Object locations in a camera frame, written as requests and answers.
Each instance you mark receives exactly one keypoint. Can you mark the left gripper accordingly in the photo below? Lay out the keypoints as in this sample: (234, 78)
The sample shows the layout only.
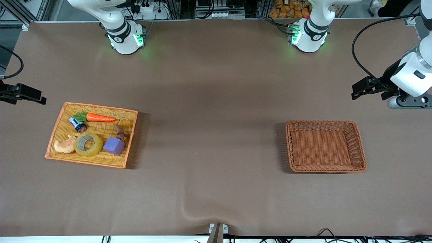
(391, 75)

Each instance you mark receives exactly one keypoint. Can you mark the yellowish tape roll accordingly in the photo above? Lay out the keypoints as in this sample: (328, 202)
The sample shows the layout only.
(96, 146)

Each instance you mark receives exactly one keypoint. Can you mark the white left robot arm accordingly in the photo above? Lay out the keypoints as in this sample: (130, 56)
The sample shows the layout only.
(310, 37)

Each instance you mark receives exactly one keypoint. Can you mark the small printed can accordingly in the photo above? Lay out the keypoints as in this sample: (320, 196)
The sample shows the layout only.
(78, 124)

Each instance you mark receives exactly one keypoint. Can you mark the toy croissant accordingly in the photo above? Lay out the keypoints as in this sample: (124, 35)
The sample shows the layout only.
(64, 146)

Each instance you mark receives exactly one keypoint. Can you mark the orange toy carrot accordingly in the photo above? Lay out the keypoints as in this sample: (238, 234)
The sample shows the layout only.
(99, 117)

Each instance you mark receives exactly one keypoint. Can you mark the brown wicker basket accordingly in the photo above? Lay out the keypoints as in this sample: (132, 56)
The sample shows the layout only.
(320, 148)

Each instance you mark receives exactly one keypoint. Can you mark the white sneaker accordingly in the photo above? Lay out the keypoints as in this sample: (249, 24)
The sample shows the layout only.
(375, 7)

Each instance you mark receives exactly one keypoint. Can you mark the black trouser leg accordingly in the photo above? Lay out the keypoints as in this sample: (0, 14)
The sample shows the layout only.
(398, 7)

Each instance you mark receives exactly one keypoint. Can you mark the yellow wicker tray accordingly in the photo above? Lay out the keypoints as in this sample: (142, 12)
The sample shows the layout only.
(101, 158)

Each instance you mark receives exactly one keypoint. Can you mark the brown toy root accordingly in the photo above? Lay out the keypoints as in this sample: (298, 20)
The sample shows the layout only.
(120, 132)

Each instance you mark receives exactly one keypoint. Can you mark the purple foam cube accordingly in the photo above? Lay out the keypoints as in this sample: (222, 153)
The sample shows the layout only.
(114, 145)

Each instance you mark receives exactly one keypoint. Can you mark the bag of orange snacks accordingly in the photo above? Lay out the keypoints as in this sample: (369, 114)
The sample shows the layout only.
(287, 10)

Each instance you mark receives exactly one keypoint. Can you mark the white power strip with plugs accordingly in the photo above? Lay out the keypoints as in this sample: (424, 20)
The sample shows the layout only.
(152, 15)

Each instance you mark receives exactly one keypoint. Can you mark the brown table cover sheet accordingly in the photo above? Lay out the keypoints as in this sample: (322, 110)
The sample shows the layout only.
(216, 101)

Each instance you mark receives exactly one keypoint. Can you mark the long white power strip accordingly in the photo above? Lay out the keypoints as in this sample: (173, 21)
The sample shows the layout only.
(216, 15)

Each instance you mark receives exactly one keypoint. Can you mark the metal table edge clamp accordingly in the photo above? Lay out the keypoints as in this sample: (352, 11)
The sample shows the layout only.
(217, 233)

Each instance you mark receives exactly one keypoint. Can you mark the aluminium frame corner profile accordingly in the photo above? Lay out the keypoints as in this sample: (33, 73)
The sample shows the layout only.
(410, 21)

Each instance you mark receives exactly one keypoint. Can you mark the grey aluminium frame post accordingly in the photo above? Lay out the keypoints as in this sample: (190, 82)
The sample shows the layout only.
(20, 11)

